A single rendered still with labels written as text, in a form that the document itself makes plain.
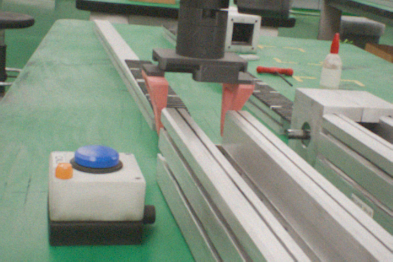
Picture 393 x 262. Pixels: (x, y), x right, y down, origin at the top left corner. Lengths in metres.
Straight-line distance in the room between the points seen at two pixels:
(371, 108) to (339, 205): 0.32
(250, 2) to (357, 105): 0.18
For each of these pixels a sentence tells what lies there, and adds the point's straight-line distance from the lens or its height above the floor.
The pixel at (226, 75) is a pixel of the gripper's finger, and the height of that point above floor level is 0.90.
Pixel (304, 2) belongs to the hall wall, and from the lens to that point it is 12.16.
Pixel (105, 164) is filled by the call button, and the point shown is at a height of 0.85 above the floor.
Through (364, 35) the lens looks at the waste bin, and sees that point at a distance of 5.74.
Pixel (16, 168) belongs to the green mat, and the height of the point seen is 0.78.
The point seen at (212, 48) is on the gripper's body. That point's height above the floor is 0.93.
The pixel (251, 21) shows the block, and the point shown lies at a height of 0.86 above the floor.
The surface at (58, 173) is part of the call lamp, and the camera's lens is 0.57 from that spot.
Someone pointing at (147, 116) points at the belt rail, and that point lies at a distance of 0.98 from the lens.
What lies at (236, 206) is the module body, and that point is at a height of 0.86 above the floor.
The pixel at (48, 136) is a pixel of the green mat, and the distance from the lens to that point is 0.89.
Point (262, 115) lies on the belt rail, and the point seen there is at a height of 0.79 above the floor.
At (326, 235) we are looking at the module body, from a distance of 0.50.
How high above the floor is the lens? 1.04
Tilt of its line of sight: 14 degrees down
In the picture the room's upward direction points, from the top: 6 degrees clockwise
